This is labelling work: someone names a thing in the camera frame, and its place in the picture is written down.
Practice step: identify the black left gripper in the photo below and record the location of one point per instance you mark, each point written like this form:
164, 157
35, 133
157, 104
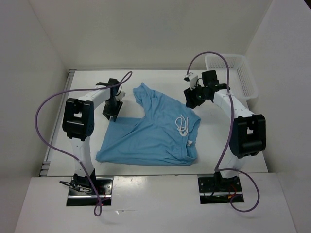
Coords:
107, 112

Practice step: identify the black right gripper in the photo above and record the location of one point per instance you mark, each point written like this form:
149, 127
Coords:
190, 93

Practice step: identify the light blue mesh shorts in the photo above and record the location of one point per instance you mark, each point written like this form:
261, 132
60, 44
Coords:
165, 136

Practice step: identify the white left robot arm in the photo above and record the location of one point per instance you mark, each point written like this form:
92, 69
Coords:
79, 123

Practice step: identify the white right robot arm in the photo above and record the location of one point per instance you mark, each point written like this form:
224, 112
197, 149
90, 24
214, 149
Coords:
247, 131

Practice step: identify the white perforated plastic basket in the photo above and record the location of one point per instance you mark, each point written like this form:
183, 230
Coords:
237, 72

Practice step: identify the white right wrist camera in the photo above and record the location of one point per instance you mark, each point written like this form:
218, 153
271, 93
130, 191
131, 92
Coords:
191, 78

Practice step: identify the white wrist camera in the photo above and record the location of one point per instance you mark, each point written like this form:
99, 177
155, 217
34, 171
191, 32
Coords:
120, 96
191, 78

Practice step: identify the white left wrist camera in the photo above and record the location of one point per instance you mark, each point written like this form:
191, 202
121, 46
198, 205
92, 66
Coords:
120, 96

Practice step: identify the aluminium table edge rail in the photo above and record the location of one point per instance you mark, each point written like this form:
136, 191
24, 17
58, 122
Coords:
46, 162

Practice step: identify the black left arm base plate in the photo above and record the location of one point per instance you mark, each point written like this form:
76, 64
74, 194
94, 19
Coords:
84, 196

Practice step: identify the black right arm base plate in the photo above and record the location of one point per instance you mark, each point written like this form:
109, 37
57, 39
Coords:
215, 190

